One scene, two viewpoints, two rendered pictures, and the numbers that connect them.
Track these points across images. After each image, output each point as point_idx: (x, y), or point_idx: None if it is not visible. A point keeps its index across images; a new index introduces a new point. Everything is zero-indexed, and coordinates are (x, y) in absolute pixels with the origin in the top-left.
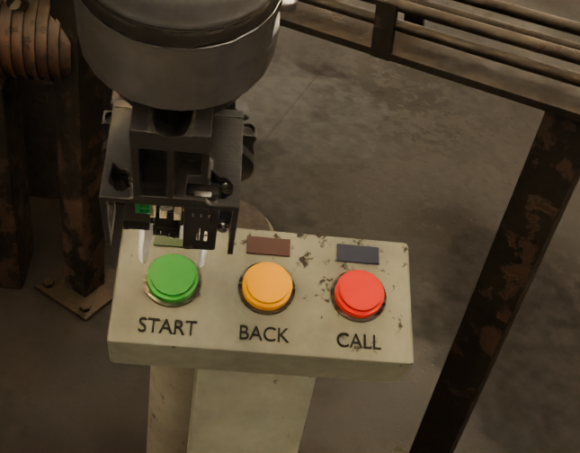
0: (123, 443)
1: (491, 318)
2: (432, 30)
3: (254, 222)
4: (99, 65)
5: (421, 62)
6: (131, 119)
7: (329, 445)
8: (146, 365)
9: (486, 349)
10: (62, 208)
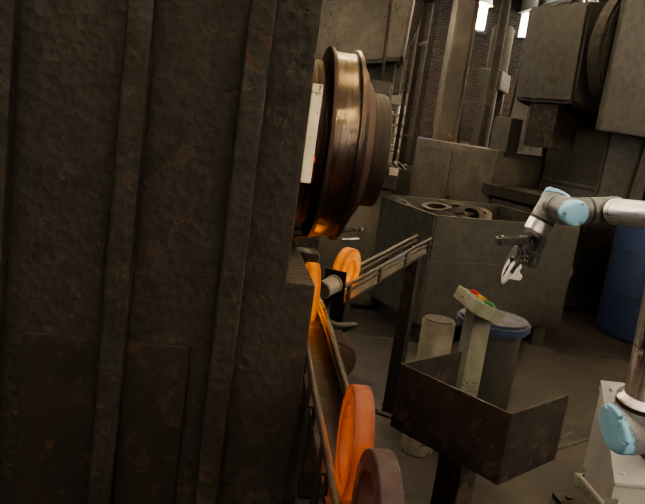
0: (398, 461)
1: (410, 320)
2: (410, 253)
3: (433, 315)
4: (548, 234)
5: (409, 262)
6: (546, 240)
7: (376, 423)
8: None
9: (409, 330)
10: None
